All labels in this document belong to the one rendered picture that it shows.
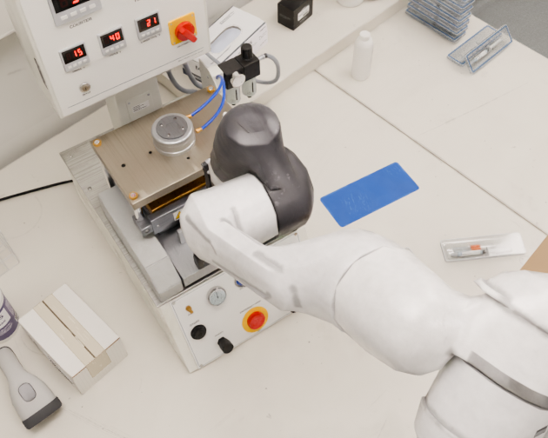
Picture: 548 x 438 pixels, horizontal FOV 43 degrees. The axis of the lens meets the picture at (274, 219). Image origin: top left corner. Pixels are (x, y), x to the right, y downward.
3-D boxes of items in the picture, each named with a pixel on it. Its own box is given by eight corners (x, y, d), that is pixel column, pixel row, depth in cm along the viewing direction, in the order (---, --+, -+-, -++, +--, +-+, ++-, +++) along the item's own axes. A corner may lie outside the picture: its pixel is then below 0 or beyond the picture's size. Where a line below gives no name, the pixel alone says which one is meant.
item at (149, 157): (86, 150, 143) (70, 106, 132) (216, 89, 153) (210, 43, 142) (141, 232, 131) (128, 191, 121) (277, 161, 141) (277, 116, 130)
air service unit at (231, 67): (207, 109, 156) (201, 58, 143) (262, 82, 160) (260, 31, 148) (219, 122, 153) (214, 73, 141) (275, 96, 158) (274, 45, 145)
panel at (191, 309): (197, 368, 144) (168, 301, 134) (317, 296, 153) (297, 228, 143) (202, 374, 142) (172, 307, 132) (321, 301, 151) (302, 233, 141)
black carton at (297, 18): (277, 23, 199) (277, 3, 193) (296, 6, 202) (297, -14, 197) (293, 31, 196) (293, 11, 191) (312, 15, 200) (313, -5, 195)
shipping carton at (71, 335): (29, 337, 149) (15, 318, 142) (79, 300, 154) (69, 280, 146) (78, 398, 141) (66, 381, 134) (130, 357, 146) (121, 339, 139)
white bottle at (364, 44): (362, 83, 191) (367, 43, 179) (347, 76, 192) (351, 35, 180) (372, 73, 193) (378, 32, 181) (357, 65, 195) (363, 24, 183)
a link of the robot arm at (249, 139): (253, 254, 98) (316, 227, 101) (269, 228, 86) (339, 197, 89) (199, 144, 102) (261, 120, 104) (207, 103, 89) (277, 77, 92)
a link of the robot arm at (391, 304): (417, 434, 58) (526, 265, 55) (314, 321, 72) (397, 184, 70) (543, 465, 68) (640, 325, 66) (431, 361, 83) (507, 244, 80)
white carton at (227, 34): (182, 73, 188) (178, 52, 181) (233, 26, 198) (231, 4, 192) (217, 91, 183) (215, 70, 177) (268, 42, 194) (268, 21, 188)
